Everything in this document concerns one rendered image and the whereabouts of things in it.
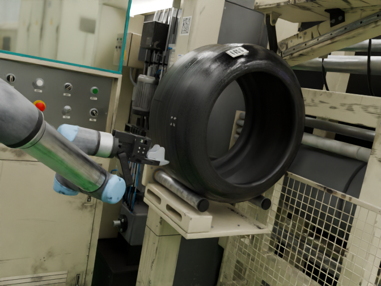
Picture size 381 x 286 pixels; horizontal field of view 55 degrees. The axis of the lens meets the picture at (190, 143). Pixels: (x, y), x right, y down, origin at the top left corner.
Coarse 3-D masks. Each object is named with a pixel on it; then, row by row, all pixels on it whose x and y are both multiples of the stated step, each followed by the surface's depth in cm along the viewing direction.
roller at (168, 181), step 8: (160, 176) 143; (168, 176) 140; (168, 184) 136; (176, 184) 133; (176, 192) 131; (184, 192) 127; (192, 192) 125; (192, 200) 122; (200, 200) 119; (200, 208) 119
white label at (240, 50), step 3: (237, 48) 115; (240, 48) 115; (243, 48) 115; (228, 51) 114; (231, 51) 114; (234, 51) 114; (237, 51) 114; (240, 51) 114; (243, 51) 114; (246, 51) 114; (231, 54) 112; (234, 54) 112; (237, 54) 112; (240, 54) 113
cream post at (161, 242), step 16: (192, 0) 147; (208, 0) 145; (224, 0) 149; (192, 16) 146; (208, 16) 147; (192, 32) 145; (208, 32) 148; (176, 48) 155; (192, 48) 146; (160, 224) 157; (144, 240) 168; (160, 240) 159; (176, 240) 163; (144, 256) 167; (160, 256) 161; (176, 256) 165; (144, 272) 166; (160, 272) 163
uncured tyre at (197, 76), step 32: (192, 64) 117; (224, 64) 112; (256, 64) 117; (288, 64) 128; (160, 96) 122; (192, 96) 110; (256, 96) 153; (288, 96) 141; (160, 128) 120; (192, 128) 110; (256, 128) 157; (288, 128) 144; (192, 160) 114; (224, 160) 153; (256, 160) 152; (288, 160) 133; (224, 192) 122; (256, 192) 130
